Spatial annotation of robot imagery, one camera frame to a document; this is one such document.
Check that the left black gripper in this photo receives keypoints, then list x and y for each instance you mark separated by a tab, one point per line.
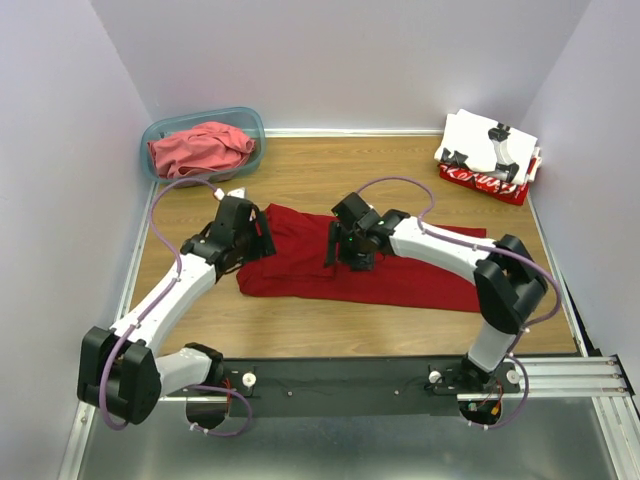
264	245

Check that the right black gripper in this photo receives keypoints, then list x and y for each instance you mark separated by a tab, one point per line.
337	231

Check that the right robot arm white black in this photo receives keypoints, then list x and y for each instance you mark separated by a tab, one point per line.
509	285

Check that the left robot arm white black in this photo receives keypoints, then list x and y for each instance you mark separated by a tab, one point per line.
120	370

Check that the teal plastic bin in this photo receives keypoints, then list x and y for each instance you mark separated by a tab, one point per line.
244	118

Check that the pink t shirt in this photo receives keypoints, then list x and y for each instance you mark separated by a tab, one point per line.
207	148

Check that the folded red printed t shirt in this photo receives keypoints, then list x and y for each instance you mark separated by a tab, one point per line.
505	192

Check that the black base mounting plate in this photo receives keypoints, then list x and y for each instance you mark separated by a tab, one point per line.
362	386

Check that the folded white printed t shirt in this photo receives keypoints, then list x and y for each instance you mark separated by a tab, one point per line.
486	146

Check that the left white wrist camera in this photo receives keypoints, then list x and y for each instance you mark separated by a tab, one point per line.
240	193

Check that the aluminium extrusion frame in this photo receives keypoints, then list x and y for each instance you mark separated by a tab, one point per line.
574	418

